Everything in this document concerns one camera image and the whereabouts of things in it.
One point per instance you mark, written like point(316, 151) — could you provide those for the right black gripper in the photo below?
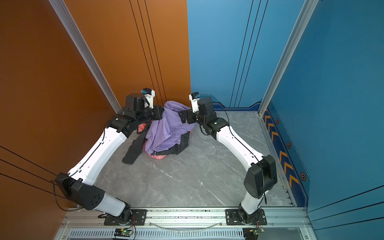
point(190, 114)

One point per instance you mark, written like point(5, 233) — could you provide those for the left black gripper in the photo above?
point(158, 112)

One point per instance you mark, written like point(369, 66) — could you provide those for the purple cloth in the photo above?
point(165, 133)

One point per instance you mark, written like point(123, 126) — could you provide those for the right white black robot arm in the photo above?
point(261, 171)

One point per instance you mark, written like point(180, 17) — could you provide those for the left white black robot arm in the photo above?
point(78, 184)

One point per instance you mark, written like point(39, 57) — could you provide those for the pink patterned jacket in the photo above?
point(153, 151)

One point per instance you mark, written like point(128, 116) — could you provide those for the dark grey denim garment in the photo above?
point(138, 145)

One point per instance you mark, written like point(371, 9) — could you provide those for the left green circuit board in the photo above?
point(123, 234)

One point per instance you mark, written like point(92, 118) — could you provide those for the right small circuit board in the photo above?
point(252, 233)

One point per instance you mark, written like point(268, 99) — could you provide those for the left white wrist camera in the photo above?
point(149, 97)

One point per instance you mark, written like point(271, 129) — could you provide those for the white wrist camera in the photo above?
point(194, 98)
point(149, 97)

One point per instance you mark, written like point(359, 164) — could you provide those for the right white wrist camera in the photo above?
point(194, 98)

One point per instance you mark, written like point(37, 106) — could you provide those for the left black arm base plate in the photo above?
point(135, 217)

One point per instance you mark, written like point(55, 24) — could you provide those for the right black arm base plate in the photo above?
point(237, 217)

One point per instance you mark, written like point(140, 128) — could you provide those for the left aluminium corner post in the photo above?
point(76, 36)

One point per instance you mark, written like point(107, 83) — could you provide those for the aluminium corner post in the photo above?
point(76, 36)
point(295, 36)

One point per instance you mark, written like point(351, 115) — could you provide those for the aluminium front rail frame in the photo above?
point(189, 223)

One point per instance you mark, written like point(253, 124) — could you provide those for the right aluminium corner post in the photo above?
point(295, 36)

